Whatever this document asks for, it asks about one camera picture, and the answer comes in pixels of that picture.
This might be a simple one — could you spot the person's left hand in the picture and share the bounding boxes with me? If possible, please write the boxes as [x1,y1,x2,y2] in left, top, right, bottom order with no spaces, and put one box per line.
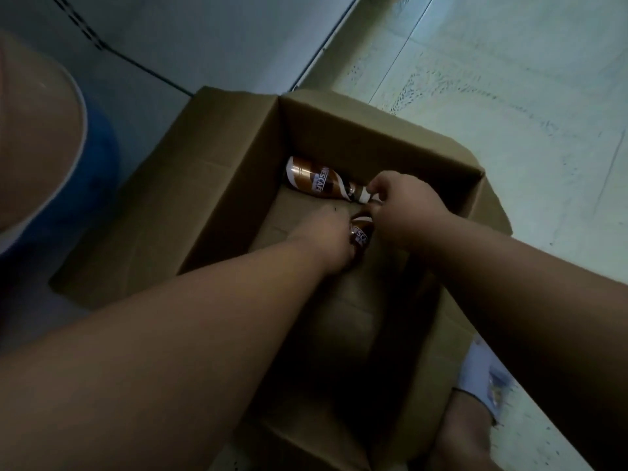
[288,205,365,276]

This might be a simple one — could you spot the person's right hand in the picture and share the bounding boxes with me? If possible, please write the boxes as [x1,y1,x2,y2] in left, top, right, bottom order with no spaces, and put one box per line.
[366,171,450,252]

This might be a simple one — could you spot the brown coffee bottle white cap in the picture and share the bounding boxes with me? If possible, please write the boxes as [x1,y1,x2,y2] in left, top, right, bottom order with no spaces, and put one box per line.
[286,156,375,204]

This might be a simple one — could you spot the person's right forearm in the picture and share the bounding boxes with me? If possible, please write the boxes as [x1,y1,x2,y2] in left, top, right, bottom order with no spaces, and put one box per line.
[407,213,628,471]

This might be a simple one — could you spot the person's left forearm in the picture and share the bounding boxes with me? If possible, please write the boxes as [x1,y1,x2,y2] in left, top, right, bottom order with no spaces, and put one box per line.
[0,235,340,471]

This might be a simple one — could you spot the brown cardboard box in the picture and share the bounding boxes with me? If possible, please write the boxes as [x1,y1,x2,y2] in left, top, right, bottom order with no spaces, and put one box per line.
[49,85,513,471]

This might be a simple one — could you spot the pale patterned shorts leg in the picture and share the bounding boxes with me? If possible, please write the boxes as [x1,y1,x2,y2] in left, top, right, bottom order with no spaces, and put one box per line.
[453,335,517,428]

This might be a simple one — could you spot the person's right leg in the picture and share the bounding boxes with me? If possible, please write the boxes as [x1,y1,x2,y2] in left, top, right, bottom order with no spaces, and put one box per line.
[431,387,497,471]

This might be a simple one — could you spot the blue shorts with white trim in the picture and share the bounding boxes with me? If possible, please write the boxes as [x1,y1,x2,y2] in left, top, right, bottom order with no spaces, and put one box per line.
[0,93,121,263]

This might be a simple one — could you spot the person's left knee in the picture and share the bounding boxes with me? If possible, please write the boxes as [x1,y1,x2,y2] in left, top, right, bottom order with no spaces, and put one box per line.
[0,29,84,236]

